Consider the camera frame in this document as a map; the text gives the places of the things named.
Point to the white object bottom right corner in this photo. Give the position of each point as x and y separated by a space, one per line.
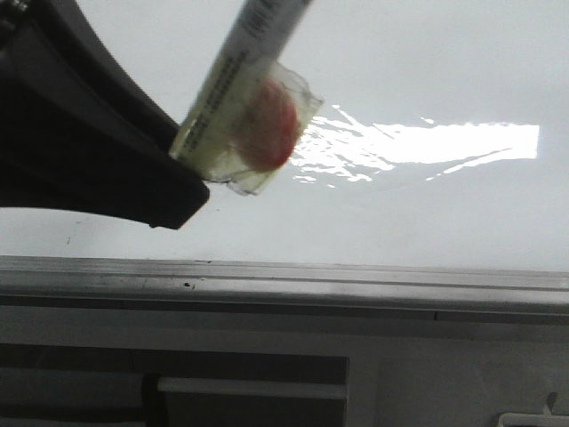
546 418

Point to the white whiteboard with aluminium frame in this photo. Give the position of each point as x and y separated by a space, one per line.
435 175

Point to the white black-tipped whiteboard marker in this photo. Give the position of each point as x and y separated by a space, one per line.
251 111

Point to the grey slotted panel below board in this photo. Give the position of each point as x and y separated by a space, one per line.
45 385

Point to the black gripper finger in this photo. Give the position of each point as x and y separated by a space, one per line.
77 133

